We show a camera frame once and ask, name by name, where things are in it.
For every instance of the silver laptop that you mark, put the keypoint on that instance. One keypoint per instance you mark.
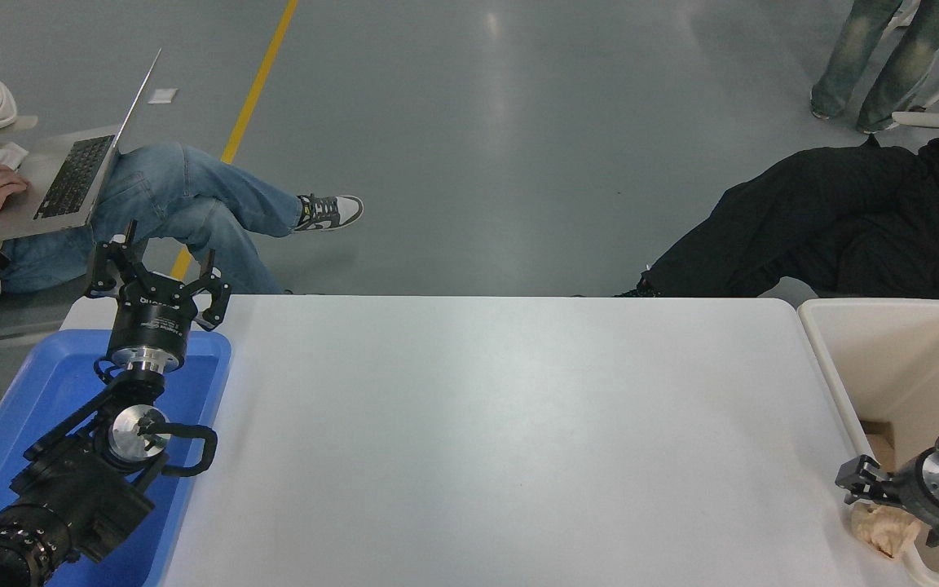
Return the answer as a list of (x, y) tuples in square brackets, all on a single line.
[(70, 179)]

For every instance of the large pale plastic bin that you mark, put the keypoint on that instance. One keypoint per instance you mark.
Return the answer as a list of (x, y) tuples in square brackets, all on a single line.
[(885, 359)]

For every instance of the small white paper scrap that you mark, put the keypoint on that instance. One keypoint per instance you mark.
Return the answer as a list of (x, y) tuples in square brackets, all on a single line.
[(161, 95)]

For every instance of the grey chair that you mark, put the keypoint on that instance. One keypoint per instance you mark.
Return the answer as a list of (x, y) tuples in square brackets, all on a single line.
[(21, 314)]

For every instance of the person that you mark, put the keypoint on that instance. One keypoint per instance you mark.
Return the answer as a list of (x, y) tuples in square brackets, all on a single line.
[(176, 187), (828, 220), (853, 57)]

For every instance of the tan paper ball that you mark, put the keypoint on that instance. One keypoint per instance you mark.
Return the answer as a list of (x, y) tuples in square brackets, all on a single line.
[(885, 531)]

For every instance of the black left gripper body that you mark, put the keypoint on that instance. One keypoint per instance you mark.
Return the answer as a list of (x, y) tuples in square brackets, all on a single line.
[(152, 326)]

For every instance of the blue plastic tray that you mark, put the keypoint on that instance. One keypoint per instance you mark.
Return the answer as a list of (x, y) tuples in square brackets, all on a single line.
[(46, 383)]

